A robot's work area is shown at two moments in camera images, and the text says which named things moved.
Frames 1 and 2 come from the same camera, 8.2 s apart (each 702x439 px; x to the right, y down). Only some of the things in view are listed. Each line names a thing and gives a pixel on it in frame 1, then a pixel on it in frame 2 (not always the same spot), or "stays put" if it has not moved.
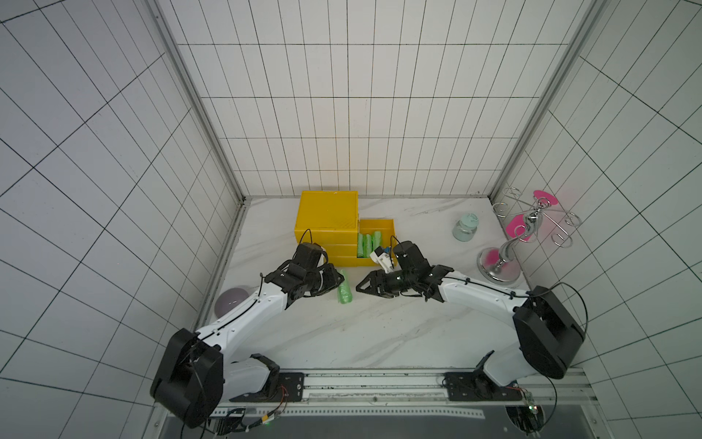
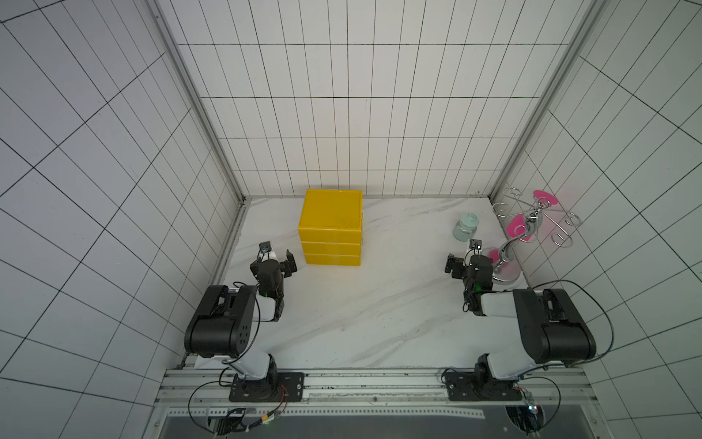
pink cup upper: [545, 198] stays put
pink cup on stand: [516, 228] stays put
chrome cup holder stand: [496, 265] stays put
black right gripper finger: [375, 283] → [456, 265]
